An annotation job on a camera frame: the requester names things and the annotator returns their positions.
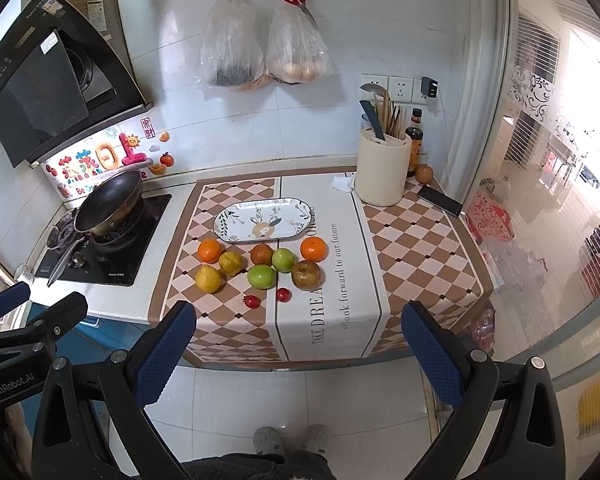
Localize red cherry tomato left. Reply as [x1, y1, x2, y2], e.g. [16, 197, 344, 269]
[242, 295, 261, 309]

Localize oval deer pattern plate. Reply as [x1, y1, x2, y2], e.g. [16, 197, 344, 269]
[213, 197, 313, 244]

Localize plastic bag with dark contents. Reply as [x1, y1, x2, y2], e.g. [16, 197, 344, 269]
[196, 0, 264, 91]

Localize wooden chopsticks bundle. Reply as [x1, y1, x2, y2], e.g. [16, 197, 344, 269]
[376, 90, 405, 140]

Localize colourful wall stickers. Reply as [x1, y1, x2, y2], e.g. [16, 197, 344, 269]
[41, 116, 175, 200]

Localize red cherry tomato right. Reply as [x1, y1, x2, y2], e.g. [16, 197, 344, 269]
[276, 287, 292, 304]

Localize dark blue spatula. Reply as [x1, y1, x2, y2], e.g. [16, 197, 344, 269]
[358, 100, 385, 141]

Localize cream utensil holder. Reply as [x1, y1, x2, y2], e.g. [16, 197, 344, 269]
[354, 129, 412, 207]

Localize red cherry tomato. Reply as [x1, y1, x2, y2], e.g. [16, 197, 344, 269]
[276, 287, 292, 304]
[242, 295, 261, 309]

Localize grey slipper left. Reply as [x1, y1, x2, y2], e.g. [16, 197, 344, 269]
[252, 427, 286, 457]

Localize black smartphone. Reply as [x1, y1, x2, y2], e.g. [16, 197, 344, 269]
[417, 185, 463, 218]

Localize brown russet pear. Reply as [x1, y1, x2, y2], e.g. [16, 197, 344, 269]
[291, 260, 323, 292]

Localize black plug adapter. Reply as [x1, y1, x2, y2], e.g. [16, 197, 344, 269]
[420, 77, 439, 99]

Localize black gas stove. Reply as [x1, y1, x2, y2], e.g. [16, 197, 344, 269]
[34, 194, 172, 286]

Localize green apple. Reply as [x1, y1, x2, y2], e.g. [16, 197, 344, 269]
[272, 248, 297, 273]
[247, 264, 277, 290]

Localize orange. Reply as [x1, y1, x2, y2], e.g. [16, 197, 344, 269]
[197, 238, 224, 263]
[300, 236, 328, 262]

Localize black frying pan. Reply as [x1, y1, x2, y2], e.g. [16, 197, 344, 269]
[46, 169, 143, 287]

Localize grey slipper right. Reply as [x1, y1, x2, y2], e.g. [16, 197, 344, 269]
[300, 425, 332, 457]

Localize yellow-green citrus fruit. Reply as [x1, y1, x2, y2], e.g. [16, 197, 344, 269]
[219, 250, 244, 278]

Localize black range hood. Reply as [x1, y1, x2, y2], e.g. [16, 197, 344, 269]
[0, 0, 151, 167]

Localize yellow lemon-like citrus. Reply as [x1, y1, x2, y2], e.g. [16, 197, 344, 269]
[195, 264, 224, 294]

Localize checkered table mat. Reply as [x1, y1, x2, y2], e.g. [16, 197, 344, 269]
[148, 172, 493, 370]

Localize white folded paper tissue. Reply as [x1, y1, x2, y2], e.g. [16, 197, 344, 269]
[332, 174, 355, 193]

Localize dark orange tangerine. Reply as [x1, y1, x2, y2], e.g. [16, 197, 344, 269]
[249, 243, 274, 266]

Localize white wall socket panel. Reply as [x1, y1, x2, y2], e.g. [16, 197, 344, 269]
[360, 74, 434, 105]

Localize grey slipper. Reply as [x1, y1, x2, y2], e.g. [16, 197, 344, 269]
[300, 425, 332, 457]
[252, 427, 286, 457]

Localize plastic bag with eggs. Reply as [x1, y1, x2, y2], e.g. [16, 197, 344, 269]
[264, 6, 337, 84]

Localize dark sauce bottle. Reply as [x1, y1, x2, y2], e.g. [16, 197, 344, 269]
[405, 107, 424, 177]

